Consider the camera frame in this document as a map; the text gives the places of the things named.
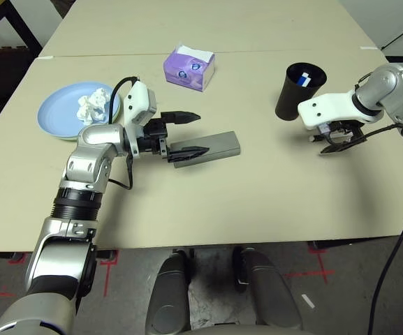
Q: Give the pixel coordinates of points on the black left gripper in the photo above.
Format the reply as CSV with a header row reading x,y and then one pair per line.
x,y
154,136

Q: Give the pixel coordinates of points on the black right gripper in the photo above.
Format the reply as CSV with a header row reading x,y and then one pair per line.
x,y
341,130

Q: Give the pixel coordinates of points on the grey glasses case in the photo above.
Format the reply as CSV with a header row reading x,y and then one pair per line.
x,y
218,144

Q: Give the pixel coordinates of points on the white marker blue cap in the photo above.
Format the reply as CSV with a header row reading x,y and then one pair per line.
x,y
300,81

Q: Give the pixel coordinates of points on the white tissue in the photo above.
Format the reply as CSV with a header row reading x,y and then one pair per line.
x,y
93,103

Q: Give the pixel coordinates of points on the blue plastic plate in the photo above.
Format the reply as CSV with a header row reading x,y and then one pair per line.
x,y
58,111

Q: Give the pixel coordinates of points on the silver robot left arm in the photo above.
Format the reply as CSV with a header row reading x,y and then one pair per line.
x,y
96,134

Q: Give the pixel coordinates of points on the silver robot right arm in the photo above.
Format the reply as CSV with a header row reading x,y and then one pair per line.
x,y
389,83

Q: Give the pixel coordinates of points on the purple tissue pack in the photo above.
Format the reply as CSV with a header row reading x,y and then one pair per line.
x,y
182,70

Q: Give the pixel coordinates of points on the black plastic cup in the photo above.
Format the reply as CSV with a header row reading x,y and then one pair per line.
x,y
288,104

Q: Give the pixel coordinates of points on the green plastic plate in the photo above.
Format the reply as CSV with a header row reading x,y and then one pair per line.
x,y
119,109

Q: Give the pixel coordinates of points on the black table foot bar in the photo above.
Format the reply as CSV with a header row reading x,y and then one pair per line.
x,y
107,254
330,244

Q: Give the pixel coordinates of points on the black tripod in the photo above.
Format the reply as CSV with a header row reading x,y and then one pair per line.
x,y
402,33

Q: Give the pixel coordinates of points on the white floor tape strip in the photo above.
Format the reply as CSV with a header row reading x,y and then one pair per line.
x,y
308,301

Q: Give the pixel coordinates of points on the grey robot left leg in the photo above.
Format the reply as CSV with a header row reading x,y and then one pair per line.
x,y
169,296

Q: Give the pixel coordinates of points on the grey robot leg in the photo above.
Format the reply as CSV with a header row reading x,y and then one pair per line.
x,y
267,296
169,296

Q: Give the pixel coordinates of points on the grey robot right leg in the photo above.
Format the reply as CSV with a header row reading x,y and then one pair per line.
x,y
267,296

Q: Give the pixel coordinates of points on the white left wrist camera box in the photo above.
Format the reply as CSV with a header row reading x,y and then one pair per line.
x,y
136,101

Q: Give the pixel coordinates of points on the side table black frame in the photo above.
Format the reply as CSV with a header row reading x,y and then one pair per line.
x,y
21,26

